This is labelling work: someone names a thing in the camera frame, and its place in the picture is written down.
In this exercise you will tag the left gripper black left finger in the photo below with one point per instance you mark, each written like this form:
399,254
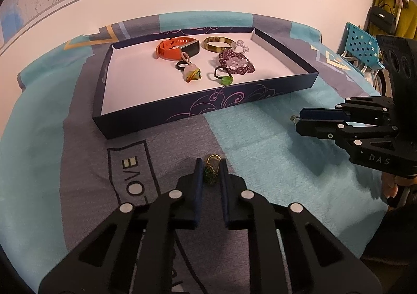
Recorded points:
131,251

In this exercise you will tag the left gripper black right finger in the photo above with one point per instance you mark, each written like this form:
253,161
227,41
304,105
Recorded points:
290,251

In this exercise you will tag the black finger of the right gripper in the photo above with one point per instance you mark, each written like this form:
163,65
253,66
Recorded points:
321,129
316,114

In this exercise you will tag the right hand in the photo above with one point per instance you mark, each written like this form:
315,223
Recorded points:
395,189

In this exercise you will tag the blue perforated plastic basket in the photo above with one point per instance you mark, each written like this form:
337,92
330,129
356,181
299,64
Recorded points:
360,46

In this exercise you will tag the teal grey patterned bedsheet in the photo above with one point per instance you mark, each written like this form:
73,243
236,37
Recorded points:
60,177

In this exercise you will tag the black handbag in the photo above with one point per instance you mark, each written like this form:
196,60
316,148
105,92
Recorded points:
383,19

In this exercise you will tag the orange smartwatch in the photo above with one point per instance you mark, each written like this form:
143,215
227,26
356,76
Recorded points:
172,49

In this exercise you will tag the dark blue shallow box tray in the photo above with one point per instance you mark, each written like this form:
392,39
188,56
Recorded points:
136,90

